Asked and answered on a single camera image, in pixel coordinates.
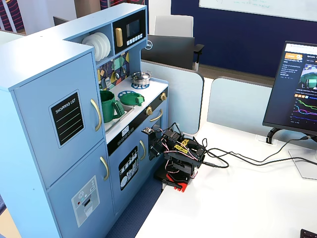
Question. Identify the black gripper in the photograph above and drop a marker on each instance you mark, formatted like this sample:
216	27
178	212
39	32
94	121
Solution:
154	150

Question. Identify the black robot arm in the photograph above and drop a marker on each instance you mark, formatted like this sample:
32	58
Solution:
184	158

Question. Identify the small steel pot with lid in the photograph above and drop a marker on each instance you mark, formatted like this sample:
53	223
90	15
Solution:
141	78

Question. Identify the red and black table clamp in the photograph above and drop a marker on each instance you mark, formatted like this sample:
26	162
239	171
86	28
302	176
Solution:
177	182

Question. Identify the gold stove knob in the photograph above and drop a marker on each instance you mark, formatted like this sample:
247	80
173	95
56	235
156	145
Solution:
163	96
148	110

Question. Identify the light blue desk partition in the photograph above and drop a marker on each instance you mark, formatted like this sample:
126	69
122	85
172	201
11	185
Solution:
183	99
237	101

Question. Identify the black Dell monitor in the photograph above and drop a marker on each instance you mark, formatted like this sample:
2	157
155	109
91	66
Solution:
171	50

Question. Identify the white toy plate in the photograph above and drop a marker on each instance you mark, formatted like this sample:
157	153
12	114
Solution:
99	41
92	42
105	42
85	42

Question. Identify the white office chair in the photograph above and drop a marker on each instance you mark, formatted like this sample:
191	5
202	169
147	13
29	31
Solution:
173	26

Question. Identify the blue wooden toy kitchen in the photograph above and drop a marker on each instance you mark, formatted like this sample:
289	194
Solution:
37	81

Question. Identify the silver monitor stand base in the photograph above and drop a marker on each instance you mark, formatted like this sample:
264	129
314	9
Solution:
303	163

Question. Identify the black monitor with lit screen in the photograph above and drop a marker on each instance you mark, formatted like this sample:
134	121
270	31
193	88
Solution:
289	86

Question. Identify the dark screen behind kitchen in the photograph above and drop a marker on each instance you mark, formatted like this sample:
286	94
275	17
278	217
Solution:
59	21

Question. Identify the black keyboard corner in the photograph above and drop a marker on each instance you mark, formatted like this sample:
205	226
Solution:
309	234

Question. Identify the small wrist camera board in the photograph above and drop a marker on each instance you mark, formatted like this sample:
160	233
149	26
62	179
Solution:
147	130

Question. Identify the white wall whiteboard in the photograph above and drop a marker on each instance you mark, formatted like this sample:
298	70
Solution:
260	7

